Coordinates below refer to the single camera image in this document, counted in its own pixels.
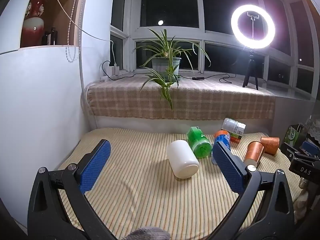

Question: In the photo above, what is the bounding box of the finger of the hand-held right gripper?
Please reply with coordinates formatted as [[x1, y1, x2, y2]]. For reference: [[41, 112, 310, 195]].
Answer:
[[280, 141, 320, 161]]

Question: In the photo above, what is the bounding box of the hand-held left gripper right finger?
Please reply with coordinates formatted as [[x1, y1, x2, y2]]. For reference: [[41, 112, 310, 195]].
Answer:
[[207, 141, 296, 240]]

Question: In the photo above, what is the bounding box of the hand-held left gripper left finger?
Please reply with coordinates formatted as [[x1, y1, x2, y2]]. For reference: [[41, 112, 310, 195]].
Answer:
[[27, 139, 118, 240]]

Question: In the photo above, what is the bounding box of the white cup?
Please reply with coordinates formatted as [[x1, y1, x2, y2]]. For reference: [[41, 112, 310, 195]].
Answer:
[[166, 140, 200, 179]]

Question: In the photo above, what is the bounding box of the tall copper cup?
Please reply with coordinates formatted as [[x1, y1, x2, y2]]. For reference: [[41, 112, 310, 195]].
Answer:
[[244, 141, 265, 168]]

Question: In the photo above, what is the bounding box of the blue and orange cup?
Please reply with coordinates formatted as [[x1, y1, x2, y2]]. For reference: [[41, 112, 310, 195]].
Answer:
[[211, 130, 231, 165]]

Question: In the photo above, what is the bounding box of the short copper cup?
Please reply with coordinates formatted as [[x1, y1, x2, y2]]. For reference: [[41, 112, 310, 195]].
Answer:
[[260, 137, 280, 155]]

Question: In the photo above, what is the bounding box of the green cup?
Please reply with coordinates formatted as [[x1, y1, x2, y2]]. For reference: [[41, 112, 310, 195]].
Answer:
[[186, 126, 213, 159]]

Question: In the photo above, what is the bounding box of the clear cup with label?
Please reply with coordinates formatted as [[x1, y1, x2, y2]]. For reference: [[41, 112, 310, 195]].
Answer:
[[222, 118, 246, 143]]

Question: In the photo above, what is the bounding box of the green paper bag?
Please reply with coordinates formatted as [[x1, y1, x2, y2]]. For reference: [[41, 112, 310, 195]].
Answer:
[[285, 124, 308, 147]]

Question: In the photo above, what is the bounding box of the striped mat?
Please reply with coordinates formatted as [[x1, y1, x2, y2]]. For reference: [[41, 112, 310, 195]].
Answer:
[[56, 127, 303, 240]]

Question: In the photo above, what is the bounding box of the plaid cloth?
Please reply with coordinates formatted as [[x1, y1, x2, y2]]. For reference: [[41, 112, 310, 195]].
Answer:
[[86, 74, 277, 121]]

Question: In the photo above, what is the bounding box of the grey fuzzy cloth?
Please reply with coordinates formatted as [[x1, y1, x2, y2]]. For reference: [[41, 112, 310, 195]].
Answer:
[[125, 227, 172, 240]]

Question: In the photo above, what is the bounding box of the white power strip with chargers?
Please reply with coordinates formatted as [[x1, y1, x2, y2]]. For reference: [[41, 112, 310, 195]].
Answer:
[[100, 60, 121, 81]]

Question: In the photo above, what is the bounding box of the potted spider plant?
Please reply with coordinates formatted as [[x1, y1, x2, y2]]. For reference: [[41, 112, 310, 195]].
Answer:
[[134, 28, 212, 111]]

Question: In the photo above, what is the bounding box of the red ceramic vase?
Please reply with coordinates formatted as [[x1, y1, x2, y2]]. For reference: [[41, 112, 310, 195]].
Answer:
[[20, 0, 49, 48]]

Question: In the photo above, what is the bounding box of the black cable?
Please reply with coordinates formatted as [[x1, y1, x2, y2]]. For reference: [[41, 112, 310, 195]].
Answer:
[[120, 71, 237, 83]]

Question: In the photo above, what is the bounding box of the ring light on tripod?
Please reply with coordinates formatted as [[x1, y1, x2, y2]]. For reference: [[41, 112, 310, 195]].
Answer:
[[230, 5, 276, 90]]

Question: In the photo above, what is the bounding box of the white bead cord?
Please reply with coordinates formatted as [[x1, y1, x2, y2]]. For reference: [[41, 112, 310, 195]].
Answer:
[[65, 0, 84, 62]]

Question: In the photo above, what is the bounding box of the white cable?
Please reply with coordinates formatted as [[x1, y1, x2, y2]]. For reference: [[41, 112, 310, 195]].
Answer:
[[51, 0, 115, 65]]

